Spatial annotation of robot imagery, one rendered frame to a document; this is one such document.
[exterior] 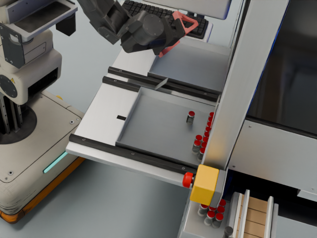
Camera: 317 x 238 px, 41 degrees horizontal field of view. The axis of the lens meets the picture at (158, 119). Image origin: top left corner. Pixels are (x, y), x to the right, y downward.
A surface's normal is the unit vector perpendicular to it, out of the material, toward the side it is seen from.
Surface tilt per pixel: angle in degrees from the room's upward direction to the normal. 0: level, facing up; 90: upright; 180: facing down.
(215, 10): 90
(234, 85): 90
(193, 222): 0
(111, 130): 0
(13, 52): 90
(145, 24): 36
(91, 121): 0
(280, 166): 90
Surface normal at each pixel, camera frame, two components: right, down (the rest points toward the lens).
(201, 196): -0.26, 0.68
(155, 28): 0.51, -0.22
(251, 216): 0.11, -0.68
